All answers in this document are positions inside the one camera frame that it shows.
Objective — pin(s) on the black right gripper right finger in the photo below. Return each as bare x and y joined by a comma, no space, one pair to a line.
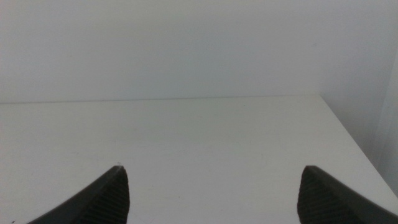
323,202

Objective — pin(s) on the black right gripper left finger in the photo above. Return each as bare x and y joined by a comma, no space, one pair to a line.
102,199

